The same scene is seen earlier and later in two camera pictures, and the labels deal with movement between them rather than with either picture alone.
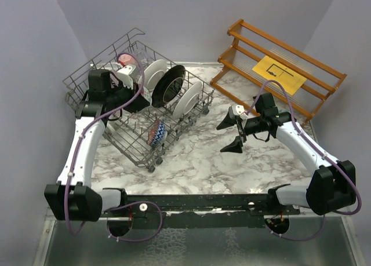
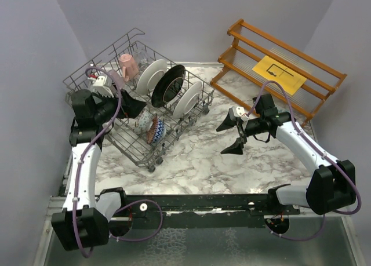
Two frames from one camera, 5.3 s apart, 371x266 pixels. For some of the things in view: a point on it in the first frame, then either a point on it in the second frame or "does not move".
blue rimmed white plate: (187, 101) does not move
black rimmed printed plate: (166, 88) → (149, 75)
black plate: (168, 86) does not move
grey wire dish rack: (177, 98) does not move
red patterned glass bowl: (146, 95) → (144, 121)
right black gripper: (235, 146) does not move
